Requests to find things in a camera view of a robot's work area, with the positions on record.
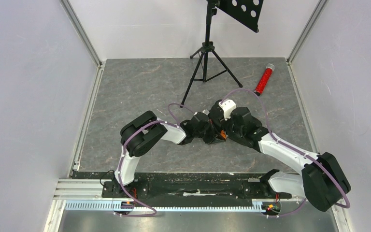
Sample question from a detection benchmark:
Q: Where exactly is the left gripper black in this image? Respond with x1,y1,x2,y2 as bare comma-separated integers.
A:
193,119,225,145

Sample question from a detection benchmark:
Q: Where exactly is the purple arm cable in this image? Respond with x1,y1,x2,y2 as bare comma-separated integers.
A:
117,103,196,218
220,88,351,219

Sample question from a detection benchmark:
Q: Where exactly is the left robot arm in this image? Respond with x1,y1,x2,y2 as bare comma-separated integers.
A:
114,111,227,197

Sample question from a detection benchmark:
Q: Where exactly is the black plastic tool case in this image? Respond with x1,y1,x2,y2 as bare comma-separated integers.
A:
208,99,263,146

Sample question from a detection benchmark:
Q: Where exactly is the red glitter tube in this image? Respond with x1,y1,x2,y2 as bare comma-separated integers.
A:
254,63,275,96

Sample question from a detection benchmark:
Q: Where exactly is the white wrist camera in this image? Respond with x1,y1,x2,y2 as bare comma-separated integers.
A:
218,99,237,121
202,109,209,116

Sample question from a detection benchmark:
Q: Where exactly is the black music stand tripod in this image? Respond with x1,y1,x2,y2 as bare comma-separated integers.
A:
181,0,264,105

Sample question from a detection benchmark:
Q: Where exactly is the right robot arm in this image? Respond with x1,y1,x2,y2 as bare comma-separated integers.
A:
219,103,351,212

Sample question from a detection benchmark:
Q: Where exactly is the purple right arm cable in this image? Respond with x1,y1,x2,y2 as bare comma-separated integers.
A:
220,88,351,219

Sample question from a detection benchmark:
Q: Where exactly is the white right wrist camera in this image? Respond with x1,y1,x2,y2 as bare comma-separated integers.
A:
218,99,237,121

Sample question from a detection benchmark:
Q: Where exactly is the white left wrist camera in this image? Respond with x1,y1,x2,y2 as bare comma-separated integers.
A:
202,109,209,116

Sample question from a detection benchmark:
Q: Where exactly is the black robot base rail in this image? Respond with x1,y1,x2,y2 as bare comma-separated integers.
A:
100,173,292,208

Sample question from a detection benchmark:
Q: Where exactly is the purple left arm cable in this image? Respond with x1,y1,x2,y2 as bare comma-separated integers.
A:
117,103,196,218

